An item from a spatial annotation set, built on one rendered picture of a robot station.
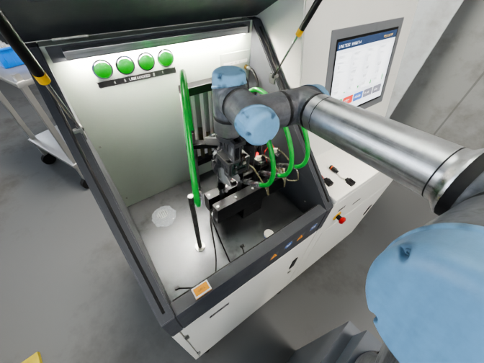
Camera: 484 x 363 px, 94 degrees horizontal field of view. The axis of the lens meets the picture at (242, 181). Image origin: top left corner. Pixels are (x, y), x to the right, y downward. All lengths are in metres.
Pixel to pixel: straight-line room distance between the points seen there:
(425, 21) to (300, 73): 1.76
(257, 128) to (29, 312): 1.90
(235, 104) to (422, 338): 0.40
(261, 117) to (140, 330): 1.55
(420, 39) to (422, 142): 2.18
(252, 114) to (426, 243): 0.31
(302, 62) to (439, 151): 0.58
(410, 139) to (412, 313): 0.22
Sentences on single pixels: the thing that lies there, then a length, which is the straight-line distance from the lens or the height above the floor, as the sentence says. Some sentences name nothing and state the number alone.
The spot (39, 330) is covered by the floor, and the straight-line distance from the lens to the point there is 2.01.
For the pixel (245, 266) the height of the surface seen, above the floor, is 0.95.
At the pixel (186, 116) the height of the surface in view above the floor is 1.38.
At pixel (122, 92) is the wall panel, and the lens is 0.82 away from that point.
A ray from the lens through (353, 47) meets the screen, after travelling 1.06.
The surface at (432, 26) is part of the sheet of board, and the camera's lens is 2.52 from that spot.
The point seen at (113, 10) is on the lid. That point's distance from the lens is 0.67.
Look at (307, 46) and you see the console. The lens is 0.86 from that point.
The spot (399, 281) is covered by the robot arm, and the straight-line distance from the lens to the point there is 0.22.
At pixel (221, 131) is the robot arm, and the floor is 1.32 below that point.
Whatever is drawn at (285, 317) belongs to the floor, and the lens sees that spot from 1.72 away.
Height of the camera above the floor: 1.64
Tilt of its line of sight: 47 degrees down
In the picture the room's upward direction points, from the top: 4 degrees clockwise
